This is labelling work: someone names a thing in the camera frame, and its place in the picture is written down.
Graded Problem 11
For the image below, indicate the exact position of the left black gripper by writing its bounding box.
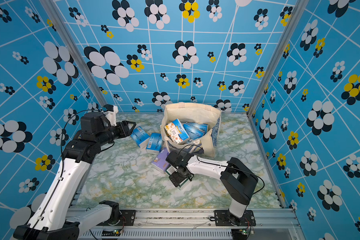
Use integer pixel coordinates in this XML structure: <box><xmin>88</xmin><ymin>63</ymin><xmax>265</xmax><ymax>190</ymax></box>
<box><xmin>97</xmin><ymin>119</ymin><xmax>137</xmax><ymax>147</ymax></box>

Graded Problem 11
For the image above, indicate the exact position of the orange white tissue pack back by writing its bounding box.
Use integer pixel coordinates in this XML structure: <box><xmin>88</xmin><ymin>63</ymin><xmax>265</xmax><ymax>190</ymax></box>
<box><xmin>165</xmin><ymin>119</ymin><xmax>191</xmax><ymax>145</ymax></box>

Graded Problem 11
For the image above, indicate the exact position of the blue tissue pack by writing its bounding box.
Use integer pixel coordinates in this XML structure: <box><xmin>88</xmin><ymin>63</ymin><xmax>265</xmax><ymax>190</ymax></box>
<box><xmin>146</xmin><ymin>133</ymin><xmax>163</xmax><ymax>155</ymax></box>
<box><xmin>183</xmin><ymin>123</ymin><xmax>208</xmax><ymax>140</ymax></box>
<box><xmin>131</xmin><ymin>127</ymin><xmax>150</xmax><ymax>149</ymax></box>

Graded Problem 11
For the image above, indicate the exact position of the cream canvas tote bag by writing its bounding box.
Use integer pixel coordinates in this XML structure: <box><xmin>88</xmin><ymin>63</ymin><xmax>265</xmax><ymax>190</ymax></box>
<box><xmin>161</xmin><ymin>103</ymin><xmax>222</xmax><ymax>157</ymax></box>

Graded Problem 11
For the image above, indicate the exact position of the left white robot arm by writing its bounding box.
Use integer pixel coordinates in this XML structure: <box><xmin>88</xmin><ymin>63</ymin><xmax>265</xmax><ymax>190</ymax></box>
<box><xmin>13</xmin><ymin>110</ymin><xmax>136</xmax><ymax>240</ymax></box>

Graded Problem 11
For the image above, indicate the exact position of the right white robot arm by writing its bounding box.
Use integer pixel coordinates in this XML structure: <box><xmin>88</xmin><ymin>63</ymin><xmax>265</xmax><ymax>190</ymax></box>
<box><xmin>166</xmin><ymin>151</ymin><xmax>261</xmax><ymax>226</ymax></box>

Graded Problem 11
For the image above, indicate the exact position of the blue tissue pack back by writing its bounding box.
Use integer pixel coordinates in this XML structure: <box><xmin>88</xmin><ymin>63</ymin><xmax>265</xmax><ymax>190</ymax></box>
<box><xmin>131</xmin><ymin>127</ymin><xmax>150</xmax><ymax>149</ymax></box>

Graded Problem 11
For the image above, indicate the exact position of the purple tissue pack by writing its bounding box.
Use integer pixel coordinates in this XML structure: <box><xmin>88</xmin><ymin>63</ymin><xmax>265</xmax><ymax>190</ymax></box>
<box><xmin>151</xmin><ymin>148</ymin><xmax>171</xmax><ymax>173</ymax></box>

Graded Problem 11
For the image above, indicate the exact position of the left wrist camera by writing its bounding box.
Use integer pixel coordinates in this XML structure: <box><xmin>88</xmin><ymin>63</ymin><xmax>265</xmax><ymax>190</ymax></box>
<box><xmin>104</xmin><ymin>104</ymin><xmax>119</xmax><ymax>127</ymax></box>

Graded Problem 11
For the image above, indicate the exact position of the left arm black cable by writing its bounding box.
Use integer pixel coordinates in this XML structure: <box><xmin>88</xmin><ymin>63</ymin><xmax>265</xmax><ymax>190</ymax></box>
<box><xmin>59</xmin><ymin>109</ymin><xmax>106</xmax><ymax>181</ymax></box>

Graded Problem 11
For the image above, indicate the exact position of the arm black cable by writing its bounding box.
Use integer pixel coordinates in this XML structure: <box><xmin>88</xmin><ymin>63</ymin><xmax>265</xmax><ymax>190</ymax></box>
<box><xmin>176</xmin><ymin>144</ymin><xmax>265</xmax><ymax>196</ymax></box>
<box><xmin>59</xmin><ymin>109</ymin><xmax>106</xmax><ymax>181</ymax></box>

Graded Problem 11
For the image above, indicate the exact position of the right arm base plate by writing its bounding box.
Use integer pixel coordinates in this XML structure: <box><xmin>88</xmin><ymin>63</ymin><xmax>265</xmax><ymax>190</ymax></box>
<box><xmin>214</xmin><ymin>210</ymin><xmax>256</xmax><ymax>228</ymax></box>

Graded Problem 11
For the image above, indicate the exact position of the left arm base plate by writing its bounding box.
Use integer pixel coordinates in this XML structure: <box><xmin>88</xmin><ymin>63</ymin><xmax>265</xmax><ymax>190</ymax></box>
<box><xmin>106</xmin><ymin>210</ymin><xmax>137</xmax><ymax>227</ymax></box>

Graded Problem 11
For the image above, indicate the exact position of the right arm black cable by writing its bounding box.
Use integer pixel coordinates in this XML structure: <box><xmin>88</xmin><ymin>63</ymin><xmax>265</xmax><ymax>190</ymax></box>
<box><xmin>176</xmin><ymin>144</ymin><xmax>265</xmax><ymax>196</ymax></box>

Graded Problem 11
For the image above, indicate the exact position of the aluminium front rail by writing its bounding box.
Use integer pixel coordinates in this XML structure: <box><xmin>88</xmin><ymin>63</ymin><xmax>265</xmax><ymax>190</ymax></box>
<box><xmin>79</xmin><ymin>209</ymin><xmax>305</xmax><ymax>240</ymax></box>

